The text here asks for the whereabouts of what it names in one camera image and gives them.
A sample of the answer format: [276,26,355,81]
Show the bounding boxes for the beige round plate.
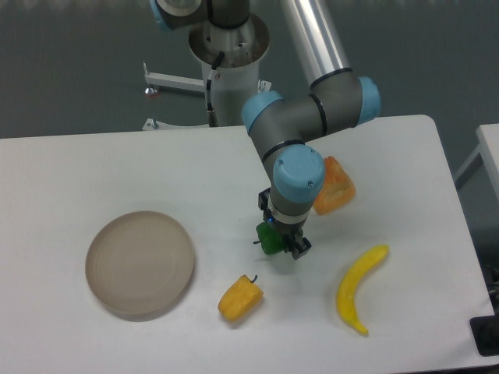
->
[85,211,196,322]

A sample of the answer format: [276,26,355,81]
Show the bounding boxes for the orange toy pepper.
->
[313,156,356,215]

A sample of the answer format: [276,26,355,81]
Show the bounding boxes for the yellow toy pepper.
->
[218,274,264,323]

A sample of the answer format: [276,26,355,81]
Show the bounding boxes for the yellow toy banana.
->
[335,245,390,337]

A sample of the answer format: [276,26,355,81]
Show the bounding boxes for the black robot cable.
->
[205,51,225,128]

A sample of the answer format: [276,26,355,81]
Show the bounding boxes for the white side table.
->
[453,123,498,196]

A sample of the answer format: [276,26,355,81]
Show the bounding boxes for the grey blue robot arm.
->
[150,1,380,258]

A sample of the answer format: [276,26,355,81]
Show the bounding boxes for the black box at edge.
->
[469,315,498,357]

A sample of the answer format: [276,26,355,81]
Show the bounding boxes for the green toy pepper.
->
[256,222,287,256]

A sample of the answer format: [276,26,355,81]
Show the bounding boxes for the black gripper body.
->
[264,209,309,237]

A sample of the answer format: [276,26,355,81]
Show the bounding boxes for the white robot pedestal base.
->
[141,13,273,132]

